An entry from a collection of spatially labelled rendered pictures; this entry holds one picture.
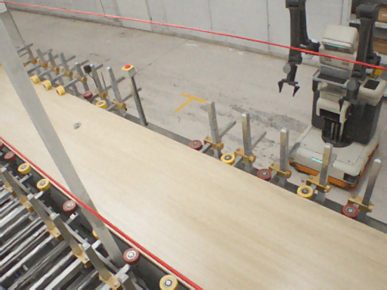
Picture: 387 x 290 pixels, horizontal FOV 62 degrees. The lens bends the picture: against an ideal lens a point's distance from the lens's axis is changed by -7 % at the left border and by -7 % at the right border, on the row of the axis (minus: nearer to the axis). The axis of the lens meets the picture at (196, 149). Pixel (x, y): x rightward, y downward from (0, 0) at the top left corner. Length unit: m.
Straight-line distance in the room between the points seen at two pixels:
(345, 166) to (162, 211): 1.64
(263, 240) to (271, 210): 0.18
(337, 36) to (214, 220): 1.39
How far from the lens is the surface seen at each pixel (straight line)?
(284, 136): 1.86
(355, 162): 2.96
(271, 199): 1.81
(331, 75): 2.52
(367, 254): 1.68
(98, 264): 1.63
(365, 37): 2.09
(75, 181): 1.43
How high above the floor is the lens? 2.29
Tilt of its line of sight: 41 degrees down
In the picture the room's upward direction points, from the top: 11 degrees counter-clockwise
